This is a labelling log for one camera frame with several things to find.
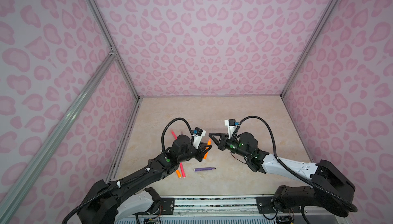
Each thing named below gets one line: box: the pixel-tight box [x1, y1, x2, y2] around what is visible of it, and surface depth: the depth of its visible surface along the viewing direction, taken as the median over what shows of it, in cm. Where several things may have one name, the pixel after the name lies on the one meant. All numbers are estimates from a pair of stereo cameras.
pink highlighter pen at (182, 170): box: [179, 162, 187, 179], surface depth 86 cm
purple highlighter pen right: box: [193, 167, 217, 172], surface depth 86 cm
